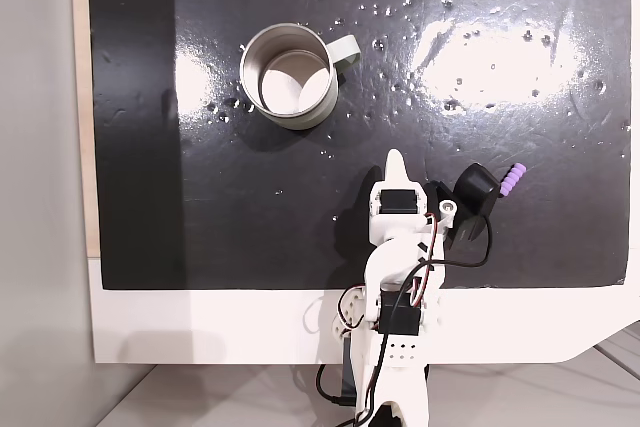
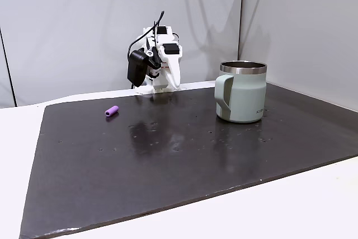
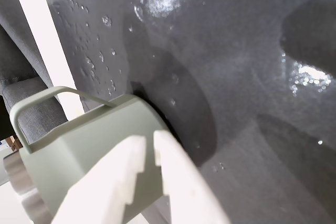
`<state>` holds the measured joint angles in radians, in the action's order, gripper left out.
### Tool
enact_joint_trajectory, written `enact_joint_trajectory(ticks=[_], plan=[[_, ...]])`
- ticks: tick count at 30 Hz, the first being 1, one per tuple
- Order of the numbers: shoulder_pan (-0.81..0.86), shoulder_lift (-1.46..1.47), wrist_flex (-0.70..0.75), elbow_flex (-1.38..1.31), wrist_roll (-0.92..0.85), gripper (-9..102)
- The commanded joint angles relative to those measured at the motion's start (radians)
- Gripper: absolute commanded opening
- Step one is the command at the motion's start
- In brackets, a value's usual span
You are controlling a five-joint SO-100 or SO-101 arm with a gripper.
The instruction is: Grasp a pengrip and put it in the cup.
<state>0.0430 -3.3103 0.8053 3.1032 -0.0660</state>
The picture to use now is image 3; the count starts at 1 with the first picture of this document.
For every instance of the brown cardboard box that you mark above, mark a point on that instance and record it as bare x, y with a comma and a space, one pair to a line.
14, 144

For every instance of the black glossy mat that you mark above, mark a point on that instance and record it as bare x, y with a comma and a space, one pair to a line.
236, 51

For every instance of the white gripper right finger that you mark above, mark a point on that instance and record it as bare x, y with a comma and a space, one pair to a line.
183, 187

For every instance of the pale green metal mug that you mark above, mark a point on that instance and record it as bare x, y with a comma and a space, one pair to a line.
92, 140

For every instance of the grey fabric chair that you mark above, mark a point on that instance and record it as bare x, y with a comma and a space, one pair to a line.
34, 103

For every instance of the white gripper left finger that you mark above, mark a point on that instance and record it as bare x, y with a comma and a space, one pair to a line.
105, 182

